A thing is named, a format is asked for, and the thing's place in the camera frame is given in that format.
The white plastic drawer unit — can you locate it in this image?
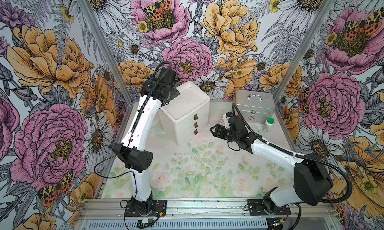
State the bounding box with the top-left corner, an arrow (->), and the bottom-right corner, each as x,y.
159,82 -> 211,146

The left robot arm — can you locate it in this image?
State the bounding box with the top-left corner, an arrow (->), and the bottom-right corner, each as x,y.
113,62 -> 180,216

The aluminium front rail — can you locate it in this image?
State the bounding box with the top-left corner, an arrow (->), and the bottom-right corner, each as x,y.
76,198 -> 342,230

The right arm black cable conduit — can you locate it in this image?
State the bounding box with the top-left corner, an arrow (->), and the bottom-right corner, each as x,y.
231,102 -> 354,230

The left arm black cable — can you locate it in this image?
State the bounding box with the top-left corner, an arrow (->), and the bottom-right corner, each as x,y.
93,61 -> 173,201

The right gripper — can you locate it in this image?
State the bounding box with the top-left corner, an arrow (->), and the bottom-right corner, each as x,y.
209,124 -> 239,143

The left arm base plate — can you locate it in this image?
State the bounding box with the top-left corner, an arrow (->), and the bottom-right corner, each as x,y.
124,199 -> 168,218

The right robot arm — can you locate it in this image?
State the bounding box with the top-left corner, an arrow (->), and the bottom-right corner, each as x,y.
210,116 -> 333,215

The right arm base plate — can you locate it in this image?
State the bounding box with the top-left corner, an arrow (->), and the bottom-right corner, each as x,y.
247,187 -> 291,216

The silver aluminium case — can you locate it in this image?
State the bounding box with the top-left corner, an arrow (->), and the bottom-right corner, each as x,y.
235,90 -> 275,124

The white bottle green cap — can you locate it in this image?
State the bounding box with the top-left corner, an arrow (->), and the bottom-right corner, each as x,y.
262,118 -> 275,132

